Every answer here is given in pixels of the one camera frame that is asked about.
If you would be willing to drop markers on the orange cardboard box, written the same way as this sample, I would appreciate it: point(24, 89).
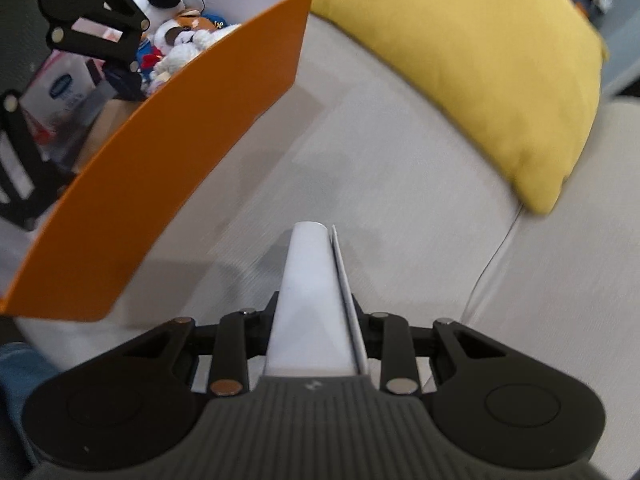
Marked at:
point(175, 160)

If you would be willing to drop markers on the white pack with blue label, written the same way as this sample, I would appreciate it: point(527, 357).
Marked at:
point(55, 105)

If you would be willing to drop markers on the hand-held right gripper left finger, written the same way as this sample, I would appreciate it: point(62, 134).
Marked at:
point(230, 350)

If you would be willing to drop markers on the white glasses case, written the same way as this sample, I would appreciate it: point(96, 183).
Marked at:
point(310, 300)

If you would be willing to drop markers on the yellow pillow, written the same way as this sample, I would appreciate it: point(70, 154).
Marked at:
point(475, 60)

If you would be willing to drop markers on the small brown cardboard box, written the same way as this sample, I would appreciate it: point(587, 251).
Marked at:
point(110, 125)

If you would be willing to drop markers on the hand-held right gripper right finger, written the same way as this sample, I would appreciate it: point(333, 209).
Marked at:
point(397, 350)

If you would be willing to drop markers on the brown dog plush blue outfit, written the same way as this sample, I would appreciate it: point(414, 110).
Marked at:
point(187, 22)

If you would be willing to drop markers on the beige fabric sofa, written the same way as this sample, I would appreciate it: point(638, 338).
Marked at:
point(350, 160)

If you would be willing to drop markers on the white sheep plush purple bow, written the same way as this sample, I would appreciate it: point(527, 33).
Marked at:
point(175, 60)

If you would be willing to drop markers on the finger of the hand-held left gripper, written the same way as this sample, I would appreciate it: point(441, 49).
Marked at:
point(125, 82)
point(30, 160)

